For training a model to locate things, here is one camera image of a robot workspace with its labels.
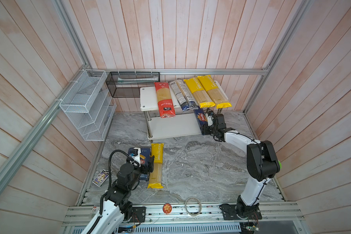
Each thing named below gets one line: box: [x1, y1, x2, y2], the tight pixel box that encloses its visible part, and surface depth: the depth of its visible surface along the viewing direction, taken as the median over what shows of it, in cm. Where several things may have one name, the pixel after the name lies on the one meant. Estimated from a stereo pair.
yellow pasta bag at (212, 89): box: [196, 75, 233, 109], surface depth 81 cm
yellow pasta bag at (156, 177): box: [147, 142, 165, 189], surface depth 88 cm
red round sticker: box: [162, 203, 173, 215], surface depth 77 cm
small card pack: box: [92, 169, 109, 188], surface depth 85 cm
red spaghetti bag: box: [154, 81, 176, 119], surface depth 78 cm
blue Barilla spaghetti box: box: [193, 106, 210, 136], surface depth 106 cm
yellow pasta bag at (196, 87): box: [183, 77, 216, 109], surface depth 81 cm
